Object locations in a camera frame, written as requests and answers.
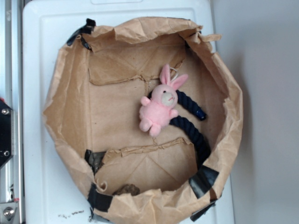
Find pink plush bunny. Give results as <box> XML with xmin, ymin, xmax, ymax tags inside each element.
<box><xmin>139</xmin><ymin>64</ymin><xmax>188</xmax><ymax>137</ymax></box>

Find brown paper bag liner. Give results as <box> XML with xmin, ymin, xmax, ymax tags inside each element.
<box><xmin>43</xmin><ymin>17</ymin><xmax>243</xmax><ymax>224</ymax></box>

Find brown crumpled lump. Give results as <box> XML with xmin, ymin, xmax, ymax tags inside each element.
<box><xmin>113</xmin><ymin>184</ymin><xmax>140</xmax><ymax>196</ymax></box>

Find dark blue rope toy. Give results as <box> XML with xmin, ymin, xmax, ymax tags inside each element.
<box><xmin>170</xmin><ymin>90</ymin><xmax>211</xmax><ymax>169</ymax></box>

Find black mounting bracket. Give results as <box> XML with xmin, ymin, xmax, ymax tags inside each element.
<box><xmin>0</xmin><ymin>98</ymin><xmax>14</xmax><ymax>168</ymax></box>

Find aluminium frame rail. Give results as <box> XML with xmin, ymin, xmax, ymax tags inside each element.
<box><xmin>0</xmin><ymin>0</ymin><xmax>26</xmax><ymax>224</ymax></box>

